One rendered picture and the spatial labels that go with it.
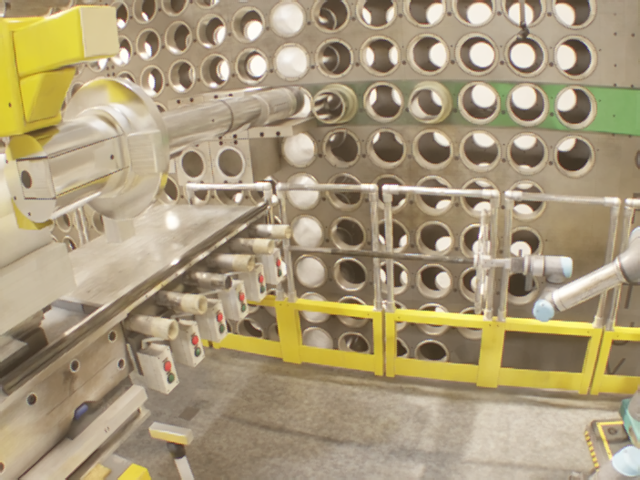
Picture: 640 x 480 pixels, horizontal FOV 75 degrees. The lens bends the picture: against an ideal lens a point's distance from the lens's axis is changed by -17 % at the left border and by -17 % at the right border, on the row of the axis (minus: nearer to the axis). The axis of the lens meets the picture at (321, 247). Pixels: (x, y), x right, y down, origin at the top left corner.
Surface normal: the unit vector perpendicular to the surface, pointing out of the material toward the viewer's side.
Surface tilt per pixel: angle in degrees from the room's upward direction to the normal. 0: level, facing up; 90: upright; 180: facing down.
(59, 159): 90
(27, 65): 90
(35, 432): 90
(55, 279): 90
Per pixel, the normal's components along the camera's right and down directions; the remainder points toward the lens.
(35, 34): -0.36, 0.37
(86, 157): 0.93, 0.06
